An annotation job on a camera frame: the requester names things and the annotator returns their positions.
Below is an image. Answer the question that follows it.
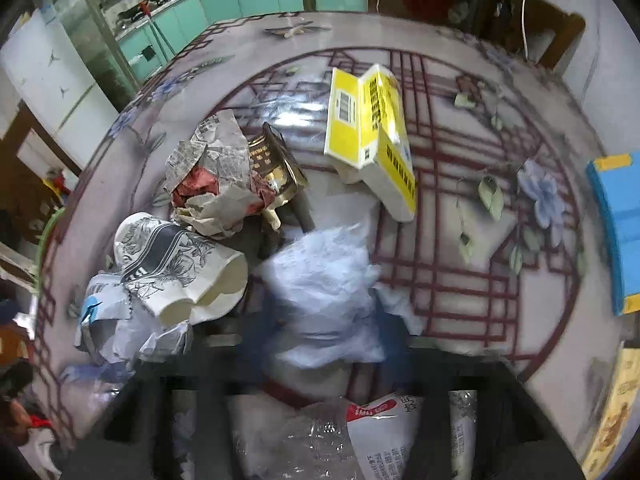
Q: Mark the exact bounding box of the gold black foil packet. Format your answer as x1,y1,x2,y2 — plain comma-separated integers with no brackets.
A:
248,121,309,232

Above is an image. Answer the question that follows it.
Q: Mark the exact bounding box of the white cable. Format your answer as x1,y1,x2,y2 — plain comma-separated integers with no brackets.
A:
519,0,533,61

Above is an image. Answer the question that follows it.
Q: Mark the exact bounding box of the white tissue paper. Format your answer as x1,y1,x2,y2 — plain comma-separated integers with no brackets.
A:
259,224,426,367

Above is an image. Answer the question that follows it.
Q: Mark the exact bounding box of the yellow white carton box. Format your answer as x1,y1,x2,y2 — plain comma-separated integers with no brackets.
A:
323,64,419,224

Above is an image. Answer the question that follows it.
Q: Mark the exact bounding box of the blue box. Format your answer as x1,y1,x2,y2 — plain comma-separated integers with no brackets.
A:
585,151,640,317

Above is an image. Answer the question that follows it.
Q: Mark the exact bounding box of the dark wooden chair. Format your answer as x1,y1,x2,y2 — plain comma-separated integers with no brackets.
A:
477,0,587,72

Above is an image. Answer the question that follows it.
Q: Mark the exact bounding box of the clear plastic wrap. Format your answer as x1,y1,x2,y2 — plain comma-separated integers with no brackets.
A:
229,397,363,480

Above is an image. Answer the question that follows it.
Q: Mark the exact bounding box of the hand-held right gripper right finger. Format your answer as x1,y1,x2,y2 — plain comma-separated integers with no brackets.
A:
372,302,586,480

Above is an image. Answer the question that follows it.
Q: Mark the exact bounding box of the white red plastic packet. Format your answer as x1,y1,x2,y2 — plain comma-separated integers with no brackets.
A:
345,391,478,480

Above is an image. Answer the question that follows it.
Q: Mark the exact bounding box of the grey newspaper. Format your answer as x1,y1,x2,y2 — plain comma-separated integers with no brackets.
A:
164,109,266,241

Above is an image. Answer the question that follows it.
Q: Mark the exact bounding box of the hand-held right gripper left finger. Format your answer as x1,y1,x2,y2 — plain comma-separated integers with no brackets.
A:
60,280,281,480

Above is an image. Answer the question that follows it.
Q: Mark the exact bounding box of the yellow printed box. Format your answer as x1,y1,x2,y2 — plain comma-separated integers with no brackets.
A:
581,342,640,480

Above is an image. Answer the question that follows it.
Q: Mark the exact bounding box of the printed white paper cup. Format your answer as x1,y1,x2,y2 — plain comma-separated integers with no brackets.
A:
113,211,249,327

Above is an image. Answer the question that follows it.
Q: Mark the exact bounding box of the white refrigerator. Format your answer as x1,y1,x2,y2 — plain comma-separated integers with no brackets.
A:
0,7,120,163

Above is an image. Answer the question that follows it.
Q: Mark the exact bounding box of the blue white wrapper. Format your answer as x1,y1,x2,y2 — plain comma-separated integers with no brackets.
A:
74,274,195,367

